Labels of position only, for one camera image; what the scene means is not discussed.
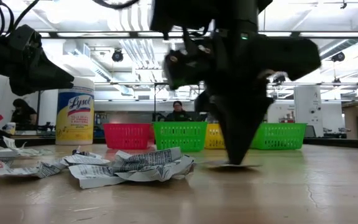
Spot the black ceiling camera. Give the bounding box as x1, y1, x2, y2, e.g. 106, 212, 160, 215
111, 48, 124, 63

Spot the green plastic basket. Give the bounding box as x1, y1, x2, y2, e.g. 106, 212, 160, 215
152, 121, 208, 152
250, 123, 307, 151

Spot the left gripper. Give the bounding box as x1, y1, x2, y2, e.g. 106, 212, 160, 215
0, 24, 75, 96

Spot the person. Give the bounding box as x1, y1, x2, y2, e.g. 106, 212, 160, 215
10, 98, 39, 126
165, 100, 195, 123

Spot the Lysol wipes canister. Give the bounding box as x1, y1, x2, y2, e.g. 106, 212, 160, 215
55, 76, 96, 146

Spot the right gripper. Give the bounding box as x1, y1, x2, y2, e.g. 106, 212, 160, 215
194, 30, 322, 166

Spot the black background frame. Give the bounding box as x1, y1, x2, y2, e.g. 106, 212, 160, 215
153, 82, 169, 123

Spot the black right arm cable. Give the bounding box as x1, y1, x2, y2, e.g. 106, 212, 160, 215
91, 0, 141, 10

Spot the white column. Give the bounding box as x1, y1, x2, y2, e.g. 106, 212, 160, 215
293, 85, 324, 138

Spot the red plastic basket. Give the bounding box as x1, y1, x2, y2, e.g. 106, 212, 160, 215
103, 123, 155, 150

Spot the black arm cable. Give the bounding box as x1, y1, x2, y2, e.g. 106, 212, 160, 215
0, 0, 40, 35
91, 0, 141, 10

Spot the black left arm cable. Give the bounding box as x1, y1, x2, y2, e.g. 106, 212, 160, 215
0, 0, 40, 35

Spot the yellow plastic basket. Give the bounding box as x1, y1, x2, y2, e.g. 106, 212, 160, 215
204, 123, 227, 149

